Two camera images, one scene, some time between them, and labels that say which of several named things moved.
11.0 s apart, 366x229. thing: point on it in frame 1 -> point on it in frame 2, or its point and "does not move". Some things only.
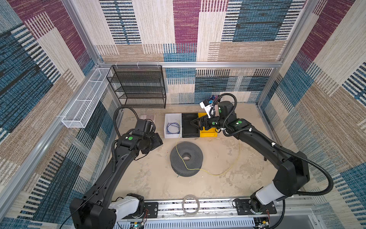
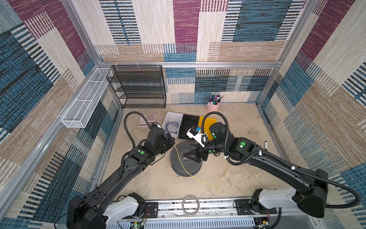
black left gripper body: x=152 y=142 -> x=166 y=143
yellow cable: x=200 y=169 -> x=198 y=180
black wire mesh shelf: x=139 y=86 does not move
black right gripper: x=205 y=120 -> x=197 y=152
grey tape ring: x=197 y=211 does not move
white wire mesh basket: x=77 y=115 does not move
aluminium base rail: x=210 y=213 does not move
